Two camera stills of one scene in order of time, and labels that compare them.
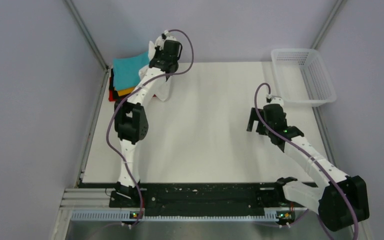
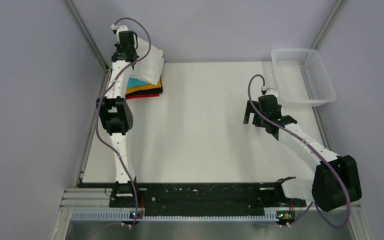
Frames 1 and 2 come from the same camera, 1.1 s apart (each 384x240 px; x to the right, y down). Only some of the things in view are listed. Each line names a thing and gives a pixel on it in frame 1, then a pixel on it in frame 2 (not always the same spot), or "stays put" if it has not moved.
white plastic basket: x=302 y=77 stays put
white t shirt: x=164 y=86 -> x=149 y=68
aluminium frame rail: x=86 y=199 stays put
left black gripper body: x=158 y=50 -> x=116 y=46
